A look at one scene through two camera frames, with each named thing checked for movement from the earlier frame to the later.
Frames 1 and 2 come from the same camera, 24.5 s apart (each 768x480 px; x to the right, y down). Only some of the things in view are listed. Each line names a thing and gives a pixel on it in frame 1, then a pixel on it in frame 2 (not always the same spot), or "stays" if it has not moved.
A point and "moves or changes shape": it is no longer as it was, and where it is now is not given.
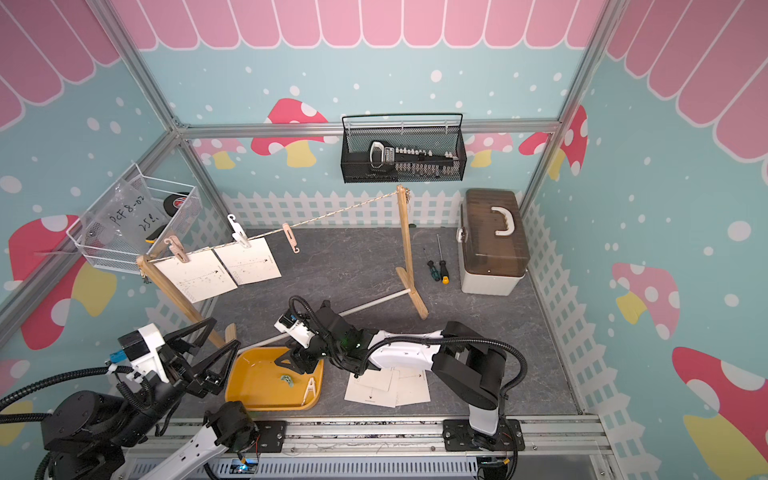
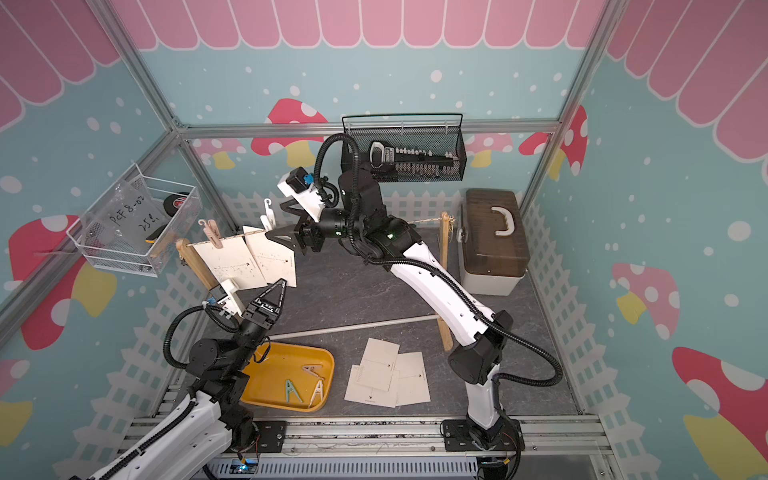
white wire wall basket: x=131 y=219 stays
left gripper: x=203 y=380 to x=263 y=315
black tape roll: x=172 y=203 stays
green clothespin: x=287 y=379 moves or changes shape
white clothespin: x=311 y=387 moves or changes shape
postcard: x=202 y=274 to x=233 y=262
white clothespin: x=239 y=234 to x=268 y=219
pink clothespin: x=177 y=248 to x=213 y=234
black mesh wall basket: x=379 y=148 stays
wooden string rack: x=225 y=336 to x=446 y=235
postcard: x=249 y=264 to x=276 y=261
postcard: x=412 y=387 stays
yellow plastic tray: x=254 y=379 stays
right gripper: x=296 y=361 to x=307 y=224
